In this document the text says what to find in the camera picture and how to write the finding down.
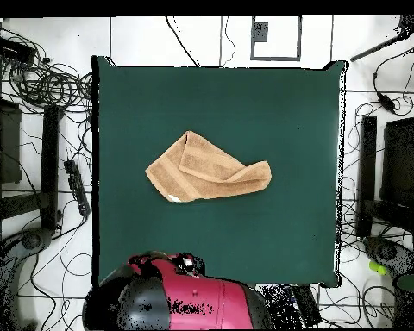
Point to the black power strip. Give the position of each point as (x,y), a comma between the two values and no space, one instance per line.
(76,188)

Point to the tan terry towel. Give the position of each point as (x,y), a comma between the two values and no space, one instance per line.
(207,172)

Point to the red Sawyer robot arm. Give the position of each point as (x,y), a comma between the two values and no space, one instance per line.
(200,300)

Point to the black electronics box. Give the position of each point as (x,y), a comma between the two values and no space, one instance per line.
(12,50)

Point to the small grey square plate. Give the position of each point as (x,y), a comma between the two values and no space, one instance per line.
(259,31)

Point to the black power adapter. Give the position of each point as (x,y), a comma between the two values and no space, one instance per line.
(386,102)

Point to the dark flat panel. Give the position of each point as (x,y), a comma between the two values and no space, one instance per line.
(400,162)
(8,144)

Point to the grey square floor frame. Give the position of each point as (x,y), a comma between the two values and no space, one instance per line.
(299,38)

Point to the dark green table cloth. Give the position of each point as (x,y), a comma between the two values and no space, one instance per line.
(296,138)

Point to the black rod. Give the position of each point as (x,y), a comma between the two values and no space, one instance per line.
(376,48)

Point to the black L-shaped stand foot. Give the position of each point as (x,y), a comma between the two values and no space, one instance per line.
(50,165)
(367,172)

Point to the black flat device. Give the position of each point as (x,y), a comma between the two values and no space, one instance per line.
(307,305)

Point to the yellow-green ball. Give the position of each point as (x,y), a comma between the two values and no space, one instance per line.
(377,267)

